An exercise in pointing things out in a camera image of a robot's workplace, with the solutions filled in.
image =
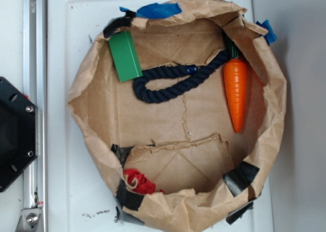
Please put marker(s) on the white plastic tray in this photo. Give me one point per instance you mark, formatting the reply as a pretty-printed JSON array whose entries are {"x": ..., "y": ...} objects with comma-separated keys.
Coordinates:
[{"x": 77, "y": 197}]

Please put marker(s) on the brown paper bag container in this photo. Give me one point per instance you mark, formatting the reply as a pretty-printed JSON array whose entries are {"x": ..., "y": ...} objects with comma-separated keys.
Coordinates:
[{"x": 187, "y": 146}]

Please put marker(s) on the metal corner bracket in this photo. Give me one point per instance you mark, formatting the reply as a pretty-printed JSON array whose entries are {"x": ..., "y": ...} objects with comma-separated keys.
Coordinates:
[{"x": 29, "y": 220}]

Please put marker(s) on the orange toy carrot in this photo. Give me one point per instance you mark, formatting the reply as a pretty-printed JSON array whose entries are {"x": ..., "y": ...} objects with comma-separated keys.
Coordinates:
[{"x": 235, "y": 81}]

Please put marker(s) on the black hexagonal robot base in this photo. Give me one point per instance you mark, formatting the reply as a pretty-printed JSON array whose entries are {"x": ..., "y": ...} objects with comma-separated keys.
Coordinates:
[{"x": 18, "y": 133}]

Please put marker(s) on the green rectangular block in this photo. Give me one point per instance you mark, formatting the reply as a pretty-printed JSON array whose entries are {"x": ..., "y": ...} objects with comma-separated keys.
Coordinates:
[{"x": 125, "y": 56}]

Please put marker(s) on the red crumpled cloth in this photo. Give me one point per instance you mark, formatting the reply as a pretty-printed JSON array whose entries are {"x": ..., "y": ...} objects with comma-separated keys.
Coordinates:
[{"x": 138, "y": 182}]

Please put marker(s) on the aluminium extrusion rail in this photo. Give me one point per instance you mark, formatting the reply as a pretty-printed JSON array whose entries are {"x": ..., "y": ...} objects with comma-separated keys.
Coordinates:
[{"x": 35, "y": 87}]

